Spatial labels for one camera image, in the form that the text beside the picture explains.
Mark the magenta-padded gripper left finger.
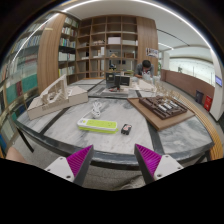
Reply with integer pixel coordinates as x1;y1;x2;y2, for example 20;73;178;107
44;144;95;187

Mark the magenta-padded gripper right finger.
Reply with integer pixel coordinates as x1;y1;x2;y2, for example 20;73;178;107
133;143;185;185

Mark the black charger with red print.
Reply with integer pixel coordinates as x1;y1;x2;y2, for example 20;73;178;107
120;123;134;136

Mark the flat wooden board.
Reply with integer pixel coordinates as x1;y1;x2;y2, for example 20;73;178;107
126;96;196;132

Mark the white and green power strip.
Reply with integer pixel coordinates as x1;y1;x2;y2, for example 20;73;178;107
76;117;120;135

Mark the dark brown architectural model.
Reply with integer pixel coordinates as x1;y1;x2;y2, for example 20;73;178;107
138;95;189;121

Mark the white architectural model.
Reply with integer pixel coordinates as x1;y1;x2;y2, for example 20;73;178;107
26;73;90;121

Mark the small white paper model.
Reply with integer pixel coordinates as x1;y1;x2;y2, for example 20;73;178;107
137;78;156;93

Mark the dark grey bin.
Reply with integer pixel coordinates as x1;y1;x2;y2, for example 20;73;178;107
194;90;205;105

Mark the red bin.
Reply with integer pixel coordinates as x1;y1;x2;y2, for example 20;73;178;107
203;95;214;112

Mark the person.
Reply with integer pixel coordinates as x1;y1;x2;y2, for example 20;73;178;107
134;59;156;81

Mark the tall bookshelf with books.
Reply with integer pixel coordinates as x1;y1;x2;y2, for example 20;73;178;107
0;13;78;134

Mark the wooden cubby shelf unit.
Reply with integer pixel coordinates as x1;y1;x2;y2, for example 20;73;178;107
75;14;140;81

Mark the curved ceiling light strip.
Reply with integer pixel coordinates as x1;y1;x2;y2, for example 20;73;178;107
13;0;213;51

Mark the coiled white cable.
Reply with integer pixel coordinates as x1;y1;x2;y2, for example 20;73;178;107
90;100;104;119

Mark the wall-mounted blue screen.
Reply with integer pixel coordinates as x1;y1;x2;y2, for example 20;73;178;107
214;74;224;88

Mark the wall poster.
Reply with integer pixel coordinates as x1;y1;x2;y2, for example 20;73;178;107
145;47;160;59

